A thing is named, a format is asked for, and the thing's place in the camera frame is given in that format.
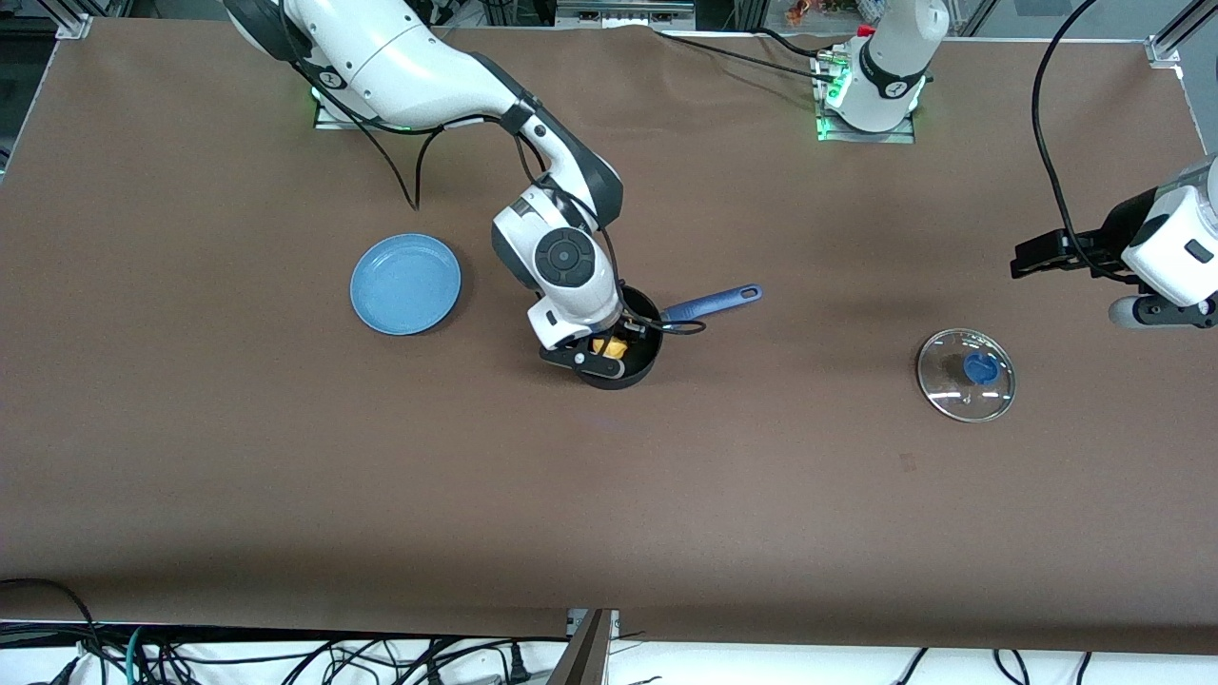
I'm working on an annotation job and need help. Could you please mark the glass lid with blue knob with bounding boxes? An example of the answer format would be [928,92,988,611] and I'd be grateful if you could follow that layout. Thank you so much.
[915,327,1018,424]

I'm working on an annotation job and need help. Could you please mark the brown paper table cover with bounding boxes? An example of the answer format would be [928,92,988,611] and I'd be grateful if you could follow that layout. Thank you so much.
[0,17,1218,657]

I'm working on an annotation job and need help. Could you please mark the blue round plate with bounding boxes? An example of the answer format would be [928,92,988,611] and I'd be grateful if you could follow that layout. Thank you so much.
[349,233,462,337]

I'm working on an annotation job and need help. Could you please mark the grey metal device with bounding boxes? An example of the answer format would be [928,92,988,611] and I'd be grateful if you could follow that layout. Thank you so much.
[556,0,697,31]

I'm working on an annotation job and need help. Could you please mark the black pot with blue handle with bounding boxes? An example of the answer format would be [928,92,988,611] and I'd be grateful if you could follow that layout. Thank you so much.
[569,283,764,391]

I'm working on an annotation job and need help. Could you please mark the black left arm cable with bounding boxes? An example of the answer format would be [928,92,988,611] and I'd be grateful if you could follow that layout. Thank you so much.
[1031,0,1143,284]

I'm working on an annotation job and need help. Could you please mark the aluminium frame corner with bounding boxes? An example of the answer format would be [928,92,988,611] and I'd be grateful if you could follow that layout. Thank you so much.
[1145,0,1218,69]

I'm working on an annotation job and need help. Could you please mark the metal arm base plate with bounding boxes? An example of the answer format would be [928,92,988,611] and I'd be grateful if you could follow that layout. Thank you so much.
[814,48,917,145]
[312,86,420,132]

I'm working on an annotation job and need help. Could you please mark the black cable on table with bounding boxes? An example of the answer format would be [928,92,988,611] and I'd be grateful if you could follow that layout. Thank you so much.
[655,27,838,85]

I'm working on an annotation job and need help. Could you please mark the aluminium profile post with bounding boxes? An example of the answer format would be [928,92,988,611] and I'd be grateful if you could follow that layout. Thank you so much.
[545,609,621,685]

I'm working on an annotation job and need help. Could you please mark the black looped floor cable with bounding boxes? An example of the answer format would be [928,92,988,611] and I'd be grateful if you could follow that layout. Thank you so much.
[0,577,108,685]

